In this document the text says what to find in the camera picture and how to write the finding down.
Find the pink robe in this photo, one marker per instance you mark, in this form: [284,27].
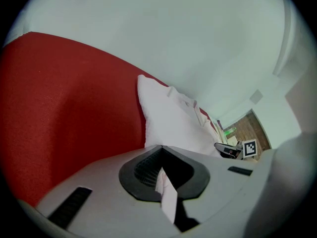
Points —
[168,123]

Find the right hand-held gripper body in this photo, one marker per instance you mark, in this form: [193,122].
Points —
[248,149]

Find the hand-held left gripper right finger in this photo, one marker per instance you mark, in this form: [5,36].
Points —
[198,177]

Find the white wall panel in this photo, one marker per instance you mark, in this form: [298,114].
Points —
[256,97]

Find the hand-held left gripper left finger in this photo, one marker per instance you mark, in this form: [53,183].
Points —
[128,180]

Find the red tablecloth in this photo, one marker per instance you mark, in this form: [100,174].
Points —
[62,108]

